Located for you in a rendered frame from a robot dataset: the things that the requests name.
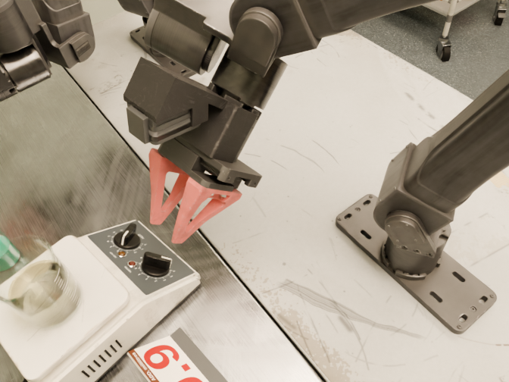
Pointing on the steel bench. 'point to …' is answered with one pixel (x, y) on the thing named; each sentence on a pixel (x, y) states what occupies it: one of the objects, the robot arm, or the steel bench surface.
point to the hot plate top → (83, 271)
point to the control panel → (104, 242)
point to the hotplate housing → (121, 323)
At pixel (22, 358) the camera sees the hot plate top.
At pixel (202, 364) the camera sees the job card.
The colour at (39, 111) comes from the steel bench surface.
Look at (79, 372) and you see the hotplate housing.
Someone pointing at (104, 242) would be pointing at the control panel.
